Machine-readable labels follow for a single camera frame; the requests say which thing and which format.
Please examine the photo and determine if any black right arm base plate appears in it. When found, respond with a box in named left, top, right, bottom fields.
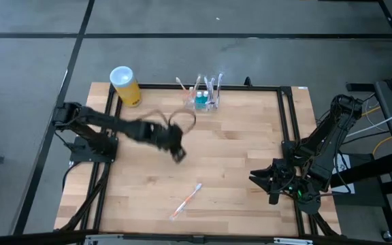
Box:
left=282, top=140, right=302, bottom=161

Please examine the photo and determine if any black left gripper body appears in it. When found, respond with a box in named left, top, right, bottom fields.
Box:
left=148, top=121, right=183, bottom=154

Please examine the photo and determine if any black robot arm with cables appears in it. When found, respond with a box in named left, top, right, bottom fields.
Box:
left=345, top=103, right=392, bottom=137

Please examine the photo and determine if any black rig bottom bar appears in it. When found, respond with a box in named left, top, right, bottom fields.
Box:
left=0, top=230, right=392, bottom=245

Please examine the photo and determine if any white paper sheet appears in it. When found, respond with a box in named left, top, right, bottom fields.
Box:
left=337, top=153, right=356, bottom=195

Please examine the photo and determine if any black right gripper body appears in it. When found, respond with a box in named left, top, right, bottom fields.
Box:
left=269, top=159, right=311, bottom=205

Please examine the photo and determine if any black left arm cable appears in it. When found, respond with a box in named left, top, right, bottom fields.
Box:
left=136, top=108, right=197, bottom=134

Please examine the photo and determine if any yellow cable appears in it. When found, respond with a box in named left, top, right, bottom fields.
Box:
left=372, top=135, right=392, bottom=156

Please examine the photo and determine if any yellow canister white lid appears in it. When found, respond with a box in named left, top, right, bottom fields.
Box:
left=109, top=65, right=143, bottom=108

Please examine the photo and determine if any orange white toothbrush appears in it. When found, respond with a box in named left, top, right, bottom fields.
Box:
left=169, top=182, right=203, bottom=222
left=192, top=74, right=202, bottom=99
left=176, top=76, right=190, bottom=99

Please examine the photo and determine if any black desk foot bar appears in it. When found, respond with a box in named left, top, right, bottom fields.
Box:
left=330, top=152, right=392, bottom=207
left=346, top=82, right=377, bottom=93

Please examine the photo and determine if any clear acrylic organizer holder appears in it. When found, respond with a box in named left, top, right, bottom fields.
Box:
left=183, top=87, right=223, bottom=112

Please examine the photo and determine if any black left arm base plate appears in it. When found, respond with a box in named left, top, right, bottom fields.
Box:
left=69, top=135, right=119, bottom=163

